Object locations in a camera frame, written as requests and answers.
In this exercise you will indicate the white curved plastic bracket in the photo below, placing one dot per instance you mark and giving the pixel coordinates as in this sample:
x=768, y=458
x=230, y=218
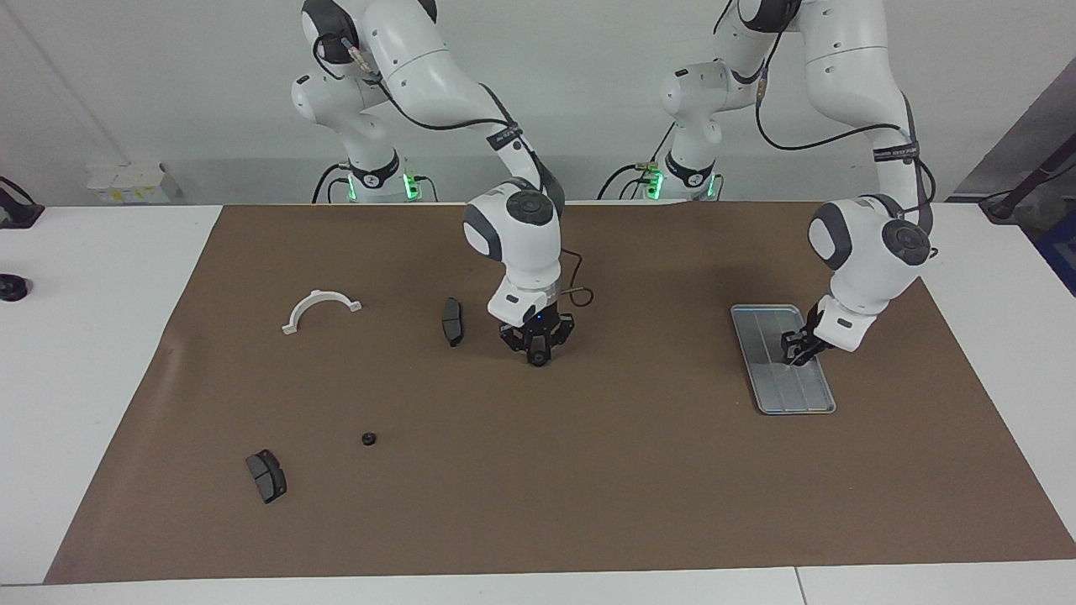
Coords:
x=322, y=295

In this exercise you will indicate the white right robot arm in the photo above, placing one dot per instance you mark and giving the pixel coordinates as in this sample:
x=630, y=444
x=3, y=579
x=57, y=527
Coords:
x=420, y=59

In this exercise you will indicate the brown table mat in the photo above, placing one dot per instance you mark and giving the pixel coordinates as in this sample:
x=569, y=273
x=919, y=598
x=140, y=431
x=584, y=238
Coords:
x=546, y=470

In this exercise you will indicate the blue crate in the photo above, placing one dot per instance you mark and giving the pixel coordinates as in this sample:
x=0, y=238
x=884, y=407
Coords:
x=1061, y=252

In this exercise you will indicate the silver metal tray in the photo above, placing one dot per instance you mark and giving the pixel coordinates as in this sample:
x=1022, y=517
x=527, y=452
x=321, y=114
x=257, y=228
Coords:
x=790, y=391

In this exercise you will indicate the short grey brake pad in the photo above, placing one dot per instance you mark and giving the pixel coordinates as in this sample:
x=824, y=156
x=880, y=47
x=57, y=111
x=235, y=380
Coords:
x=267, y=476

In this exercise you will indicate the small black round knob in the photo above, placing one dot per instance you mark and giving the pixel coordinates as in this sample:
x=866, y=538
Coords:
x=12, y=287

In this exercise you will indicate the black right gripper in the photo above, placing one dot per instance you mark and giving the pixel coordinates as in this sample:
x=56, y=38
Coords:
x=538, y=326

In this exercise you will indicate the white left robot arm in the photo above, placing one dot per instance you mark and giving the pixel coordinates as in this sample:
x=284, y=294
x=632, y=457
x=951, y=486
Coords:
x=849, y=84

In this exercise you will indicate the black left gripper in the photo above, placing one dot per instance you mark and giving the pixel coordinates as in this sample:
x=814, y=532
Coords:
x=814, y=332

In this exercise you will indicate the long grey brake pad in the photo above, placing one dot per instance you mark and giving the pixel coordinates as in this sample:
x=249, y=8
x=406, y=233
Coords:
x=452, y=321

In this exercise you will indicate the black table clamp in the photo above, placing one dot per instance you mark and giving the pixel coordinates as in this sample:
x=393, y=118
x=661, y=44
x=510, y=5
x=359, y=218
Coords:
x=17, y=214

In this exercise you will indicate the black metal stand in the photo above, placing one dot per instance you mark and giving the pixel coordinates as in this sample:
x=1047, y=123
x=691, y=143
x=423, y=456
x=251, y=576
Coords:
x=1021, y=192

